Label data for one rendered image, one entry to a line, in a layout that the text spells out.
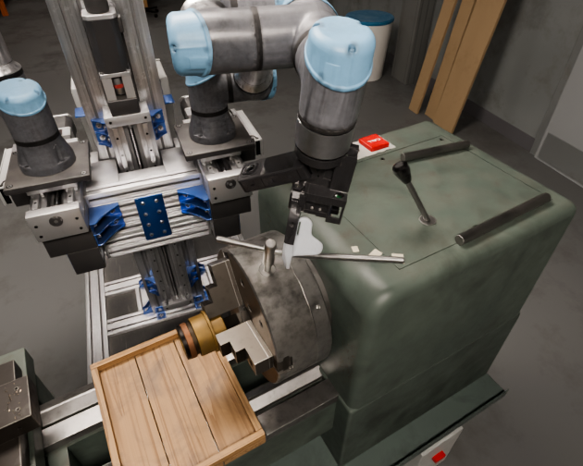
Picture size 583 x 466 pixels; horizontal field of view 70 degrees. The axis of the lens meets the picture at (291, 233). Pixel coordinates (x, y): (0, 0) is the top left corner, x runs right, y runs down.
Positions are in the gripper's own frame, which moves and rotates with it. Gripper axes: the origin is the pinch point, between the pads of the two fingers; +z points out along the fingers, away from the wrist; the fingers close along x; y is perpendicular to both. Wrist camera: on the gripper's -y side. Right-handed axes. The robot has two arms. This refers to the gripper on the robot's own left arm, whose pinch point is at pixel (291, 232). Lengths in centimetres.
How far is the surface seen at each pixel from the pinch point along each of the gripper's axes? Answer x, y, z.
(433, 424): -1, 52, 76
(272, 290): -4.2, -1.5, 13.0
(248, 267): -0.6, -7.2, 12.5
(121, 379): -16, -34, 50
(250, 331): -7.9, -4.7, 24.7
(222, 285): -1.0, -12.4, 20.5
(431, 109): 319, 94, 169
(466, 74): 300, 105, 119
